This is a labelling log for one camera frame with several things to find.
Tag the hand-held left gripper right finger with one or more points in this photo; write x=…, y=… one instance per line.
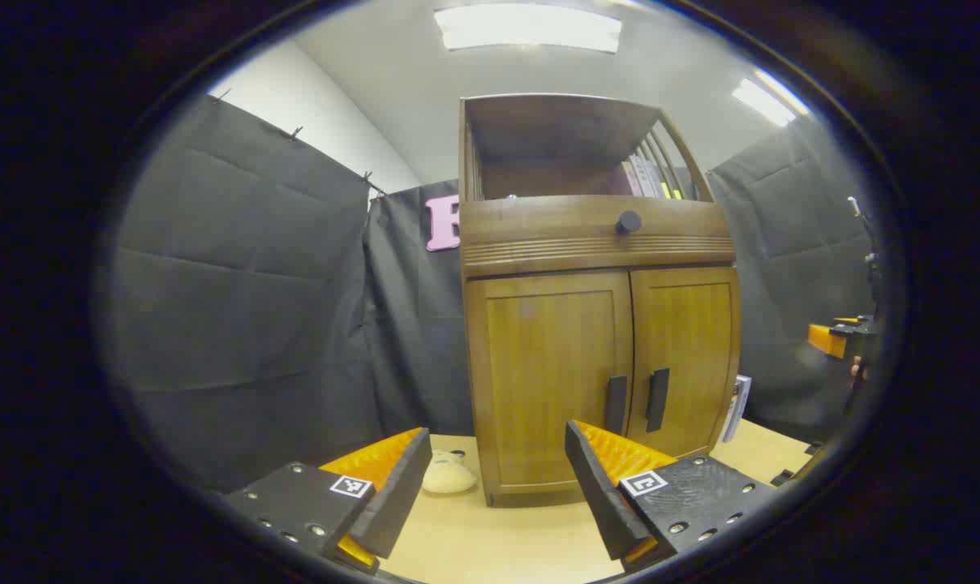
x=599, y=491

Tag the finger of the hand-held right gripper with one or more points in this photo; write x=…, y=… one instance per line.
x=827, y=341

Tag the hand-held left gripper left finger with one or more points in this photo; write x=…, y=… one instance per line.
x=393, y=495

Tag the wooden shoe cabinet door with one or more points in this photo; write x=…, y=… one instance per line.
x=693, y=349
x=539, y=373

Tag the wooden shoe cabinet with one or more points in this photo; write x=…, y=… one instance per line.
x=539, y=235

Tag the cream soft round object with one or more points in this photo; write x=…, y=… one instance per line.
x=448, y=477

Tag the thin dark pole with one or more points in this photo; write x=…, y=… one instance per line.
x=867, y=243

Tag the blue and white book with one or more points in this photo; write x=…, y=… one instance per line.
x=744, y=401

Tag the black table clamp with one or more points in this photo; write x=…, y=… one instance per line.
x=814, y=447
x=782, y=477

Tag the grey spine book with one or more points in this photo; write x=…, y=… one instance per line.
x=730, y=418

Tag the yellow upright book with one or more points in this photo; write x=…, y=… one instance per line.
x=670, y=191

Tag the black round knob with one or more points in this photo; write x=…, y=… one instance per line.
x=628, y=223

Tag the long ceiling light panel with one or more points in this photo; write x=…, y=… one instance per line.
x=766, y=101
x=530, y=28

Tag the white upright book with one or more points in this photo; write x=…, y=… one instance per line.
x=641, y=174

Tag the pink upright book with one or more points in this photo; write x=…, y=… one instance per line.
x=626, y=180

